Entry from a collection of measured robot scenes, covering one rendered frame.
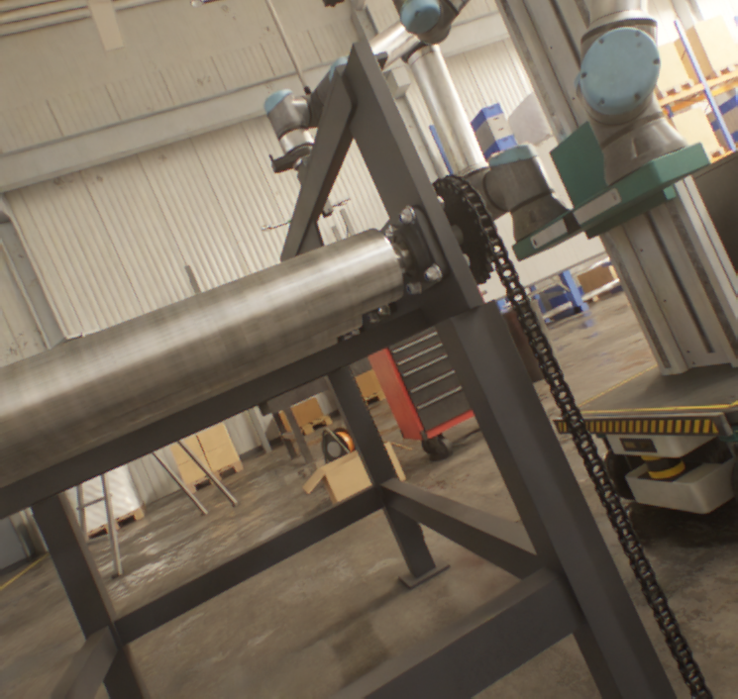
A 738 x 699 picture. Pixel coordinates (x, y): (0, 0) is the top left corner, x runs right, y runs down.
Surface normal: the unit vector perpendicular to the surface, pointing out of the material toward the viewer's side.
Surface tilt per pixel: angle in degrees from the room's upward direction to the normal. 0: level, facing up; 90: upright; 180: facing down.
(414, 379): 90
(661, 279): 90
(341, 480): 90
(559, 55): 90
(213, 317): 82
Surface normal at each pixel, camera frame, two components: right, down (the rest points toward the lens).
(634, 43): -0.33, 0.22
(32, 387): 0.13, -0.34
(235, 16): 0.24, -0.12
